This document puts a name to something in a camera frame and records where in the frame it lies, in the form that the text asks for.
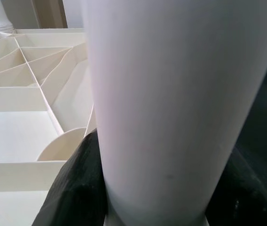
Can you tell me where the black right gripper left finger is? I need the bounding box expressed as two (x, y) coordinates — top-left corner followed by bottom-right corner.
(31, 130), (108, 226)

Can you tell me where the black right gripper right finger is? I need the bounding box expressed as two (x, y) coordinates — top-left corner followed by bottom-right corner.
(205, 148), (267, 226)

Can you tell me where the white plastic table top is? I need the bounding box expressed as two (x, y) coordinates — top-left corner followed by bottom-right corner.
(0, 28), (211, 226)

